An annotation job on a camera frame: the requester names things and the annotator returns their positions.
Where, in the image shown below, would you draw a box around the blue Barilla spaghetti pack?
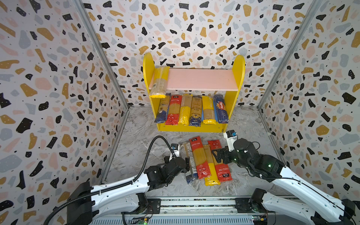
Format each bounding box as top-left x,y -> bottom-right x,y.
213,94 -> 229,124

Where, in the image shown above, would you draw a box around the dark blue Anko pasta bag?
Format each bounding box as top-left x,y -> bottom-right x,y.
154,93 -> 171,124

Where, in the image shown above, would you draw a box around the blue starry pasta bag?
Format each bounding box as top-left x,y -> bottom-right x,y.
189,96 -> 202,127

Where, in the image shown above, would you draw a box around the red black-label spaghetti bag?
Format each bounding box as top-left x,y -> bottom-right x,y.
165,95 -> 182,125

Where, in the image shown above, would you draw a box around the yellow top spaghetti bag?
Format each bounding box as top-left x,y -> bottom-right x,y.
150,66 -> 170,98

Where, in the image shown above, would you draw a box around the white label noodle bag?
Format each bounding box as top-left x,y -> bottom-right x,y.
181,142 -> 198,184

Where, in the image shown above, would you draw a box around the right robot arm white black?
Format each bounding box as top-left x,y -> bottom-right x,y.
211,138 -> 356,225

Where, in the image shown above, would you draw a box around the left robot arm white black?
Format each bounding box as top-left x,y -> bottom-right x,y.
66,157 -> 190,225

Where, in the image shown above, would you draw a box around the yellow shelf with coloured boards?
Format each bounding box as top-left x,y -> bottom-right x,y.
142,52 -> 245,133

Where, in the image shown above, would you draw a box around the yellow end spaghetti bag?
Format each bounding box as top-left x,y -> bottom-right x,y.
203,144 -> 220,186

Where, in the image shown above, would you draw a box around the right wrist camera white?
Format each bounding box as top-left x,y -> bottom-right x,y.
223,130 -> 238,152

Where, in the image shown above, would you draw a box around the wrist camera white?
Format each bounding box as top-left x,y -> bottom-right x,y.
223,130 -> 238,152
171,143 -> 180,158

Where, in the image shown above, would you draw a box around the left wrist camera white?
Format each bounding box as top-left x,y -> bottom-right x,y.
171,143 -> 180,158

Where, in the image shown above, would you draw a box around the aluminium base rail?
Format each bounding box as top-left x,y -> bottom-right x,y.
78,195 -> 315,225

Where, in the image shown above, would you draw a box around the black corrugated cable hose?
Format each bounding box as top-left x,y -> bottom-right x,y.
42,135 -> 176,225

